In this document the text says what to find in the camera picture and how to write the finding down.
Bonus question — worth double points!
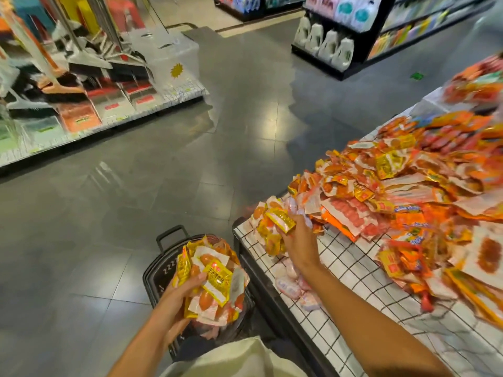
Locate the yellow snack packets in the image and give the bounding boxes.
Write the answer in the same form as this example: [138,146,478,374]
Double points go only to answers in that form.
[250,196,298,258]
[174,235,248,327]

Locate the store shelving with blue goods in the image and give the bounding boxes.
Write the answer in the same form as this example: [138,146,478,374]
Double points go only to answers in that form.
[212,0,308,20]

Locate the pink sausages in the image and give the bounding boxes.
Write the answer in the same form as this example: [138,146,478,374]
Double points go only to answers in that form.
[271,259,323,313]

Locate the heap of lilac sausage bundles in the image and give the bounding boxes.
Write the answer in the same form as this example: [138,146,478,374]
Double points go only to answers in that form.
[189,318,225,342]

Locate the tiled white display table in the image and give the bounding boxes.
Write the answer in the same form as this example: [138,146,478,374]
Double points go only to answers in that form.
[232,82,503,377]

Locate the stack of black baskets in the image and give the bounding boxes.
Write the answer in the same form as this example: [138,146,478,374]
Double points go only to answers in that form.
[141,225,256,362]

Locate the black shelving with white bottles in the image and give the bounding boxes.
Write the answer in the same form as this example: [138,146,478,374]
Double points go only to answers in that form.
[291,0,503,79]

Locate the large pile of sausage packets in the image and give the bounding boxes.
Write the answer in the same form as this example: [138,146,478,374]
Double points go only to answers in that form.
[287,51,503,327]

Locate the person's right forearm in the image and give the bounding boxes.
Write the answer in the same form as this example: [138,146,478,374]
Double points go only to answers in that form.
[299,259,453,377]

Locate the person's left hand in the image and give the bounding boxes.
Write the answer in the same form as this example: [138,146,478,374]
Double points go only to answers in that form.
[153,271,209,346]

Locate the person's right hand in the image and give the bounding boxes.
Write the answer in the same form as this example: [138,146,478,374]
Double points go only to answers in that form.
[281,196,323,272]

